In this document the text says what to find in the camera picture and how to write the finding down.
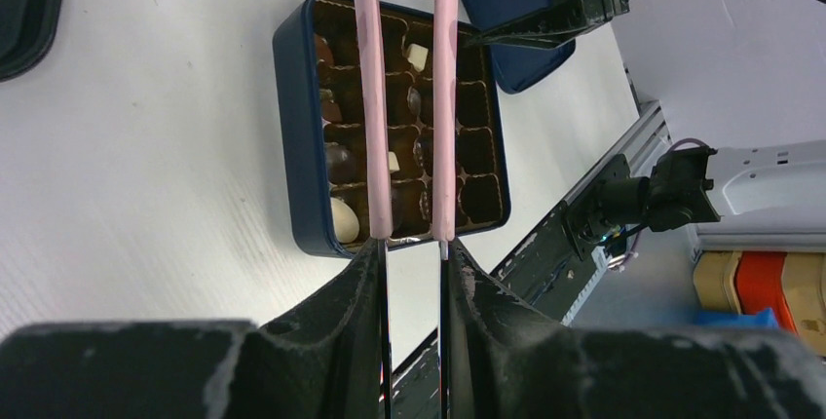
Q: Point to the left gripper pink right finger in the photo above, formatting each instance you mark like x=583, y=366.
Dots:
x=502, y=358

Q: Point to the left gripper pink left finger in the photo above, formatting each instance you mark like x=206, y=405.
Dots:
x=325, y=358

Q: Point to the white oval chocolate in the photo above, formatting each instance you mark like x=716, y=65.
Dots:
x=345, y=221

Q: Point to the pink cat paw tongs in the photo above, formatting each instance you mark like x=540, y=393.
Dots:
x=372, y=75

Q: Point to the white square chocolate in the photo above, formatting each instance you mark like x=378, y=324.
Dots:
x=393, y=163

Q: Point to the blue box lid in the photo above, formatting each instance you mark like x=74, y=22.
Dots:
x=516, y=69

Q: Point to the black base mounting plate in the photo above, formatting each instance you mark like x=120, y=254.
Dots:
x=544, y=270

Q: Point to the black plastic tray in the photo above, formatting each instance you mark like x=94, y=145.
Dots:
x=28, y=30

